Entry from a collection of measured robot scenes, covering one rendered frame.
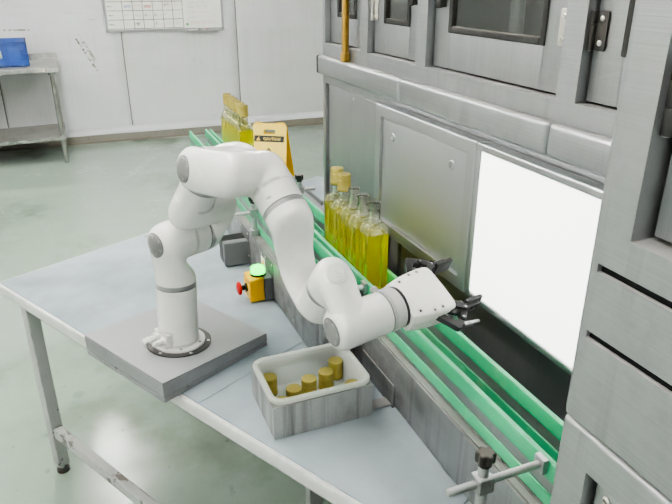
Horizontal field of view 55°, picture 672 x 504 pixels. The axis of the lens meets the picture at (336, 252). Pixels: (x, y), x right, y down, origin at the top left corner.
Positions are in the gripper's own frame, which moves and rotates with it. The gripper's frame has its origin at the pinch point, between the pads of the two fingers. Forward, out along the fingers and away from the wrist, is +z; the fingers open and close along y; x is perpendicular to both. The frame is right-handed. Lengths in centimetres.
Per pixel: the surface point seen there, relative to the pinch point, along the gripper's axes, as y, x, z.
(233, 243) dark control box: -77, -70, -3
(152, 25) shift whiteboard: -541, -285, 143
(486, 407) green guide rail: 21.2, -5.0, -8.8
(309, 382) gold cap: -7.9, -35.1, -21.0
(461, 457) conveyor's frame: 24.0, -17.7, -10.6
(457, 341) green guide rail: 4.7, -14.8, 2.4
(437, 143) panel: -33.3, 1.9, 18.8
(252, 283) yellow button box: -53, -59, -10
